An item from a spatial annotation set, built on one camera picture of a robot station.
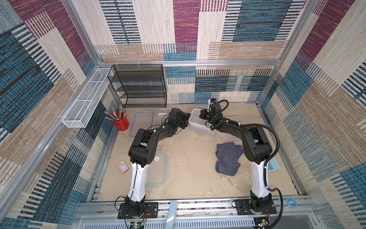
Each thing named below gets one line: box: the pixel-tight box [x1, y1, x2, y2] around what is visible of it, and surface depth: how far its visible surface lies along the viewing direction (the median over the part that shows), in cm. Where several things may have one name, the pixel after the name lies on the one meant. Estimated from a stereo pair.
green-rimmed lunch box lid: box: [145, 150, 171, 188], surface depth 88 cm
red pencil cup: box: [113, 115, 130, 132], surface depth 107 cm
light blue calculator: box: [267, 156, 281, 173], surface depth 89 cm
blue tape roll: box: [284, 197, 298, 209], surface depth 76 cm
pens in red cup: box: [103, 105, 127, 122], surface depth 104 cm
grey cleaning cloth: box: [215, 142, 244, 177], surface depth 87 cm
